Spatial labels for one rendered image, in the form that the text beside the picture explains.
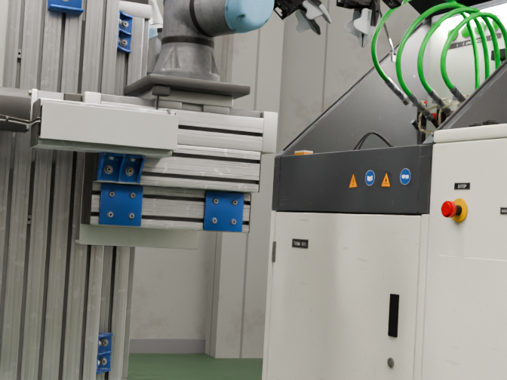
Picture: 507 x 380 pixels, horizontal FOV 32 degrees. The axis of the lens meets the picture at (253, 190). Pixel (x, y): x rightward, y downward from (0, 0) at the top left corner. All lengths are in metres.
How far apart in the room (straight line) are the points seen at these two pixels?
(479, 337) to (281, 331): 0.79
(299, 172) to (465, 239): 0.70
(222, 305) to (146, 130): 3.26
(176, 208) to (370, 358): 0.63
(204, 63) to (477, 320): 0.79
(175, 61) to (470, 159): 0.66
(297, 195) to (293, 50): 2.94
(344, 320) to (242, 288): 2.71
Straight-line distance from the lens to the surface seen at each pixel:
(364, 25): 2.20
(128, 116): 1.70
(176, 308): 5.03
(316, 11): 2.43
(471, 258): 1.90
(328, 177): 2.34
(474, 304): 1.90
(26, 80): 1.99
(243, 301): 4.95
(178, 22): 1.91
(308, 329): 2.40
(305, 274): 2.41
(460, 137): 1.95
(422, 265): 2.02
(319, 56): 5.41
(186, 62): 1.88
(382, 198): 2.14
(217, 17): 1.84
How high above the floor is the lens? 0.74
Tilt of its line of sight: 2 degrees up
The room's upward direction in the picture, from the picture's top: 3 degrees clockwise
